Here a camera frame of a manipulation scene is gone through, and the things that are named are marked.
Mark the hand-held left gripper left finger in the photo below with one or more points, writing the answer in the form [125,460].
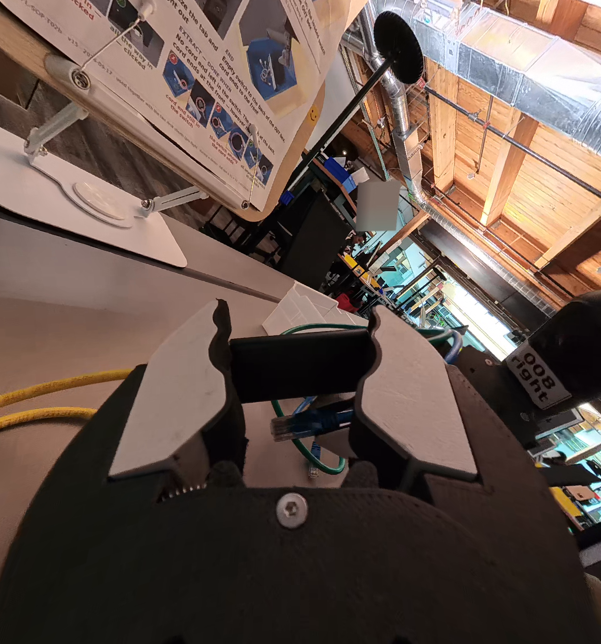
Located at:
[179,397]

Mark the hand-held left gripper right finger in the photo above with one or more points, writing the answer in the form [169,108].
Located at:
[421,402]

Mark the black network switch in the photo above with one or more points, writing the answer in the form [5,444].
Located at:
[300,367]

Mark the white divided tray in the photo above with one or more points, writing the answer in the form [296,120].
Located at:
[300,307]

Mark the white document stand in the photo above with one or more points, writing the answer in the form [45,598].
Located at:
[104,226]

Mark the black panel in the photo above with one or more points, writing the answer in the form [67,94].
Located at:
[315,236]

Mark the black ceiling pipe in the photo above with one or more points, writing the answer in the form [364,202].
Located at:
[531,151]

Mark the blue storage bins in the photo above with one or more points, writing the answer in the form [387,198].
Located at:
[340,173]

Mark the printed instruction sheet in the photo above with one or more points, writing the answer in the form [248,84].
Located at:
[240,65]

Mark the black disc on pole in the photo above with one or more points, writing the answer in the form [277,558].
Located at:
[398,45]

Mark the wooden board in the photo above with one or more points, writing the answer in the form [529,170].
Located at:
[24,55]

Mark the silver ventilation duct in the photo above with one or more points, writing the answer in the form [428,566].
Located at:
[531,60]

